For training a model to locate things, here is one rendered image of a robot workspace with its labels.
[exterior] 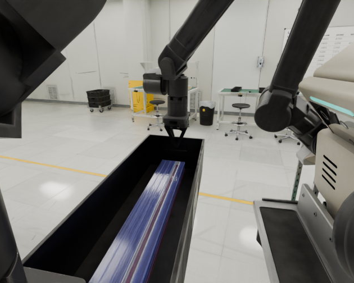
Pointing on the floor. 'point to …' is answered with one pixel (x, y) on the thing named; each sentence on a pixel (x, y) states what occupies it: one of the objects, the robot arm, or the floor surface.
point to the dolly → (99, 99)
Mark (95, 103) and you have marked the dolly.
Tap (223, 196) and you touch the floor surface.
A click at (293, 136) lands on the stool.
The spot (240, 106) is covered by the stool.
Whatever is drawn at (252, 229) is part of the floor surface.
